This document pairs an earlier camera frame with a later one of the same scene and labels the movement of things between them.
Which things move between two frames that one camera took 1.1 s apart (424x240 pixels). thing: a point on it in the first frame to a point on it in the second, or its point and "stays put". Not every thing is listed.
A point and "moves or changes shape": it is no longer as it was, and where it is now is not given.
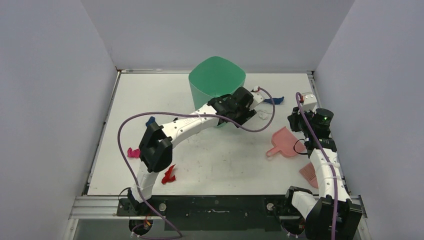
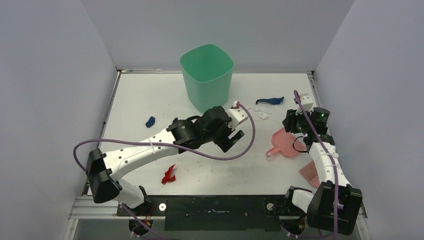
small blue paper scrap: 151,120 stays put
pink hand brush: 309,173 stays put
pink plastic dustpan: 286,143 stays put
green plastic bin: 213,77 moves or changes shape
